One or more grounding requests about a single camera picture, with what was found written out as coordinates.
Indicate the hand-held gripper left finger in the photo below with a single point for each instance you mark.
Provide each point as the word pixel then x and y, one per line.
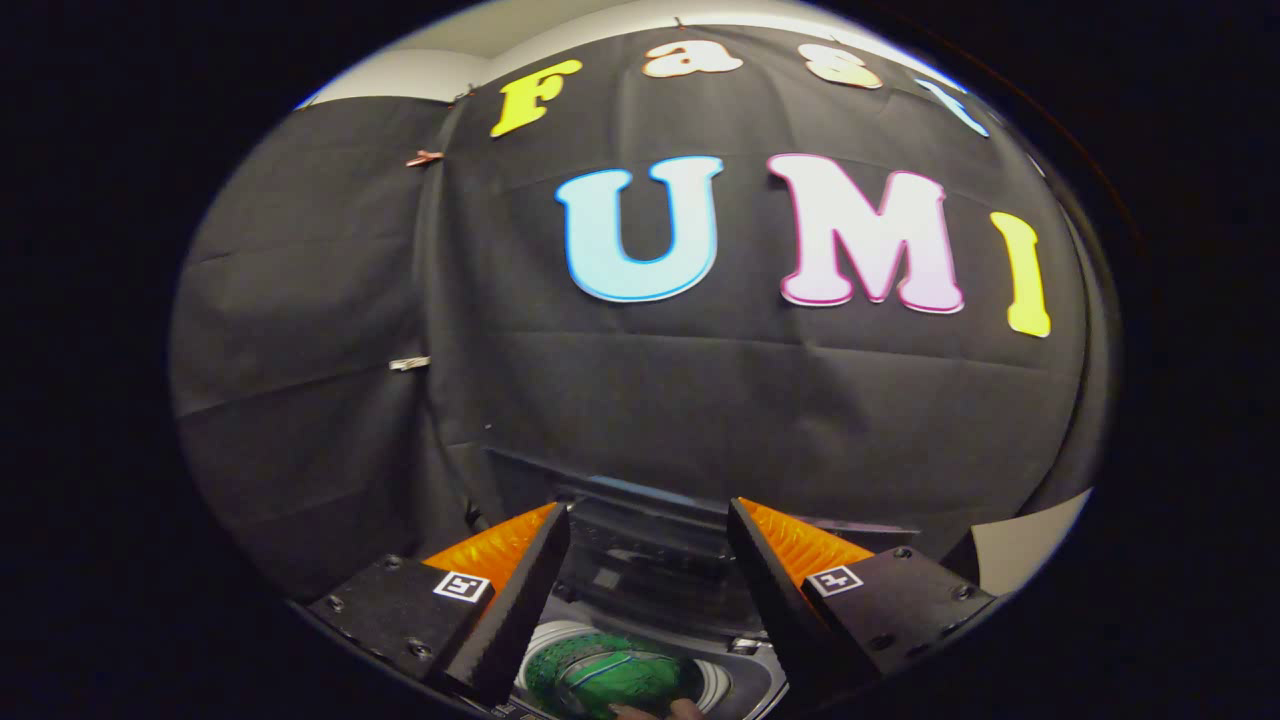
pixel 520 600

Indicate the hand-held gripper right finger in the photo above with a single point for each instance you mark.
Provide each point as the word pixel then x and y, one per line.
pixel 775 600

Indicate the small washing machine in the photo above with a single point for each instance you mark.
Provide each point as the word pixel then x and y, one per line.
pixel 735 680

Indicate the green shirt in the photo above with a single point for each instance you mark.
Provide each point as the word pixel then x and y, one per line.
pixel 610 675

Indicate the black backdrop cloth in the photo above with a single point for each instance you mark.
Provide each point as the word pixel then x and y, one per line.
pixel 700 400

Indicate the silver clip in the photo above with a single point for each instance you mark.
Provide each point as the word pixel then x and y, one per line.
pixel 408 363

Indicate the copper clip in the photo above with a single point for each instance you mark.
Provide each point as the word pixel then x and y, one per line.
pixel 425 157

